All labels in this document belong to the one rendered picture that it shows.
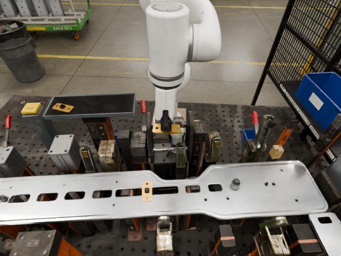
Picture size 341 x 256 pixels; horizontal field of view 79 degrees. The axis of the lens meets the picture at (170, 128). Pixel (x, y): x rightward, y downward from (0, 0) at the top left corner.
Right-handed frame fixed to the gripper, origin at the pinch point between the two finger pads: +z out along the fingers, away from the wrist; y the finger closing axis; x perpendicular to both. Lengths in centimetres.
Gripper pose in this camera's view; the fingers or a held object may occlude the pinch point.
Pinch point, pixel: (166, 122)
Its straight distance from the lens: 62.5
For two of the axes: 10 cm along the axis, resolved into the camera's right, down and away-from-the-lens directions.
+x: 10.0, 0.5, -0.1
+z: -0.2, 6.8, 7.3
